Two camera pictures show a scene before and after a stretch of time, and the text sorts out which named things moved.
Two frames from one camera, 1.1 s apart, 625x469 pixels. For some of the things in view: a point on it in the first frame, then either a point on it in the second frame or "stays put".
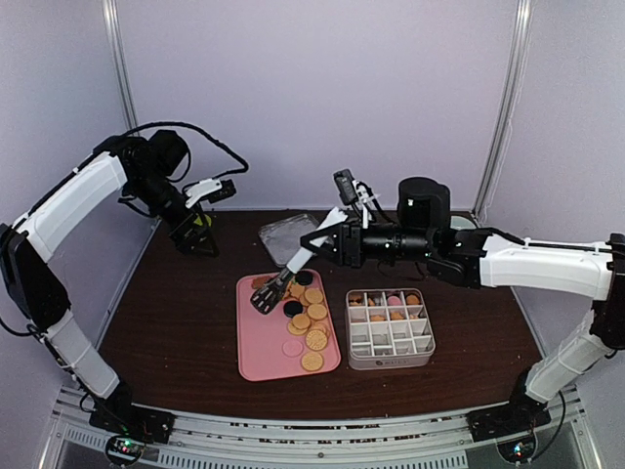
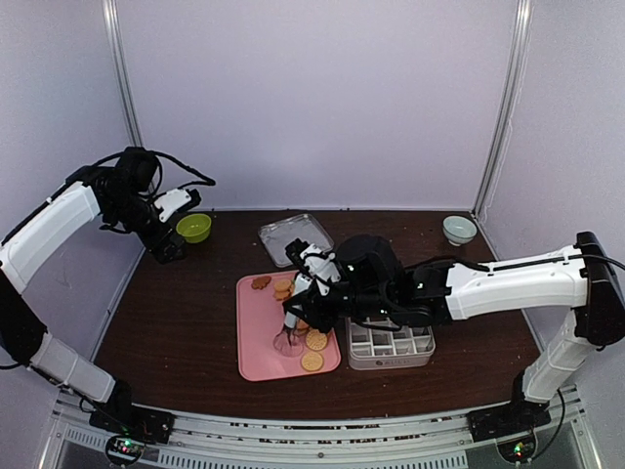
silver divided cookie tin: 388,328 stays put
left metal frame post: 119,59 stays put
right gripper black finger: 327,253 to 314,321
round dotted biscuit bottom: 312,362 stays put
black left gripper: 184,242 to 164,254
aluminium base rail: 427,444 stays put
